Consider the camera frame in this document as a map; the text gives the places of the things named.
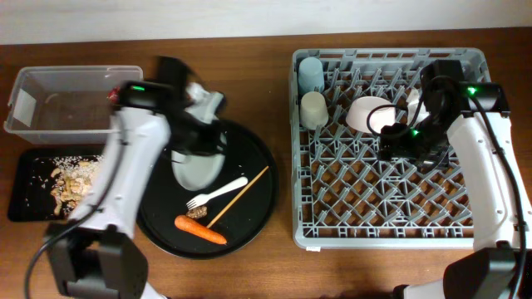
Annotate grey dinner plate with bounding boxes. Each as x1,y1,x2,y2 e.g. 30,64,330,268
169,136,225,191

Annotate pink plastic bowl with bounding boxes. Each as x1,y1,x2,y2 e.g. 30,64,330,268
346,96,396,133

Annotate white plastic fork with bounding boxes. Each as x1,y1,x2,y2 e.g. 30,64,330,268
186,176,248,210

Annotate wooden chopstick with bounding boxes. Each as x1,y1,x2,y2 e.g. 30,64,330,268
206,166,269,228

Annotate red snack wrapper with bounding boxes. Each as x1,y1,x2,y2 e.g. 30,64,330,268
107,87,120,104

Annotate small white cup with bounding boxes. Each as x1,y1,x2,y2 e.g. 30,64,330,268
300,91,328,130

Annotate light blue plastic cup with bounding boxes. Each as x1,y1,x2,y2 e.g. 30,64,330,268
298,57,325,96

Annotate food scraps rice and nuts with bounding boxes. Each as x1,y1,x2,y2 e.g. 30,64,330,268
38,154,102,218

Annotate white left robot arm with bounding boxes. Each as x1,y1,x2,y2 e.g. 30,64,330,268
41,81,227,298

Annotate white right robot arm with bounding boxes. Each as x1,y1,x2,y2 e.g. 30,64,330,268
379,76,531,298

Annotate grey dishwasher rack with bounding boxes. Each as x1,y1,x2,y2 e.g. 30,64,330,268
290,48,493,249

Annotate clear plastic waste bin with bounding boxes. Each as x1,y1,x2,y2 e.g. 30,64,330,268
3,66,143,145

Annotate brown food lump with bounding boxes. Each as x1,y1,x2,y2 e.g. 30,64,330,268
185,205,208,219

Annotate orange carrot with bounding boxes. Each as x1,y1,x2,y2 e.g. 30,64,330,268
174,215,227,245

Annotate round black serving tray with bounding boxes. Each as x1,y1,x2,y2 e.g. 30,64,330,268
137,120,279,259

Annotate black rectangular tray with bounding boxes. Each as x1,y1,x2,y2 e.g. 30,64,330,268
7,145,103,223

